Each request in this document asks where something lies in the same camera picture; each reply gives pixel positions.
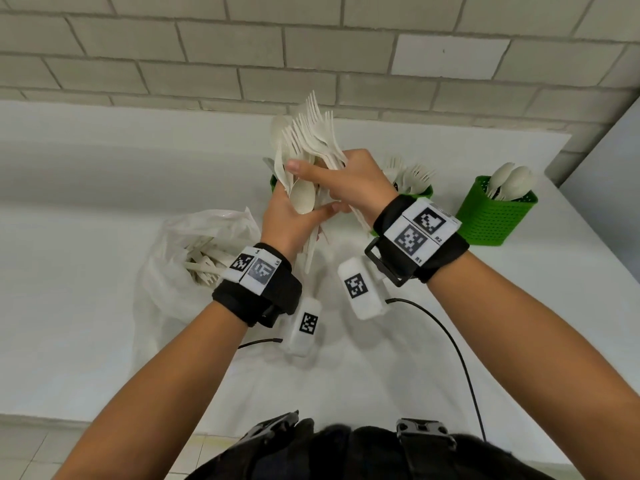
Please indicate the person's right hand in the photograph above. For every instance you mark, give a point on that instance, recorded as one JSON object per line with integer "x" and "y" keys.
{"x": 360, "y": 184}

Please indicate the bunch of white plastic spoons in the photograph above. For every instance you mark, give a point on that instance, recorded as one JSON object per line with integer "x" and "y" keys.
{"x": 517, "y": 182}

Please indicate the handful of white plastic cutlery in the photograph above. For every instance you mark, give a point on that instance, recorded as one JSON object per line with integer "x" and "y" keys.
{"x": 312, "y": 134}

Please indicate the black right wrist band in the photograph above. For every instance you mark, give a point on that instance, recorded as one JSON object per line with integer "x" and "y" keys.
{"x": 445, "y": 254}

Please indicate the bunch of white plastic forks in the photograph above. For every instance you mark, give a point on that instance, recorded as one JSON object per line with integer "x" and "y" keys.
{"x": 412, "y": 177}

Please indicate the black wrist band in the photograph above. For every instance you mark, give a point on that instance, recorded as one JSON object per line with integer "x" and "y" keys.
{"x": 285, "y": 294}
{"x": 445, "y": 254}

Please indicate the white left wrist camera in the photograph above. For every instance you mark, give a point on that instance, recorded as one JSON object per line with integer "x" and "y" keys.
{"x": 297, "y": 344}

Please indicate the person's black clothing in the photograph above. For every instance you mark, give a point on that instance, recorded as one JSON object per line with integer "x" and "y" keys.
{"x": 340, "y": 454}

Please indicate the black left wrist band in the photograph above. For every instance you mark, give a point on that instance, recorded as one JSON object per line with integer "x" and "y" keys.
{"x": 285, "y": 294}

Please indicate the clear plastic bag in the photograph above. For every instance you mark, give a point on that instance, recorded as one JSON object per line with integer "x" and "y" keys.
{"x": 160, "y": 294}

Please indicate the black harness buckle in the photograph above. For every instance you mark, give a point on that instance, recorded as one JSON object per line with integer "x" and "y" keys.
{"x": 270, "y": 427}
{"x": 425, "y": 432}

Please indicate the person's left hand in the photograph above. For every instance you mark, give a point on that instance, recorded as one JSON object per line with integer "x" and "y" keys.
{"x": 285, "y": 224}

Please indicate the person's right forearm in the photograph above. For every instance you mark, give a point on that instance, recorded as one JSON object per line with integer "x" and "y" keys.
{"x": 525, "y": 354}

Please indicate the person's left forearm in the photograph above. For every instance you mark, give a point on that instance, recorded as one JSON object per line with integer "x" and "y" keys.
{"x": 150, "y": 399}

